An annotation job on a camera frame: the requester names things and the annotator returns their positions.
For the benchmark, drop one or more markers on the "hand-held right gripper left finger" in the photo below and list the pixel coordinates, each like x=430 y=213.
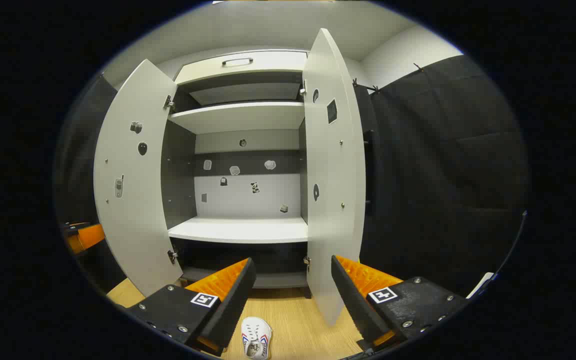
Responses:
x=233 y=305

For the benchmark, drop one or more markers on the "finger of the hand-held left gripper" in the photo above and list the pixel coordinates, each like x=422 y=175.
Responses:
x=90 y=236

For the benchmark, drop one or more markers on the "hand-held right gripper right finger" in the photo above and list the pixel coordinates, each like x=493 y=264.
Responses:
x=355 y=305

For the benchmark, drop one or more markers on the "white striped canvas shoe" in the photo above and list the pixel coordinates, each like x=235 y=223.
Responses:
x=255 y=332

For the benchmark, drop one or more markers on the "white cabinet door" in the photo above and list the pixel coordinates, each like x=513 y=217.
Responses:
x=333 y=225
x=133 y=215

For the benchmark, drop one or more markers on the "white grey shoe cabinet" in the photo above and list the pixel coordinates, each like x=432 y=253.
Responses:
x=243 y=227

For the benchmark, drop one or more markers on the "white yellow card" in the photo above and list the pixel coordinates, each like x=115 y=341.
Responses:
x=480 y=285

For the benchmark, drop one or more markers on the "black backdrop cloth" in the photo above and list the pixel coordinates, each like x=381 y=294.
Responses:
x=443 y=175

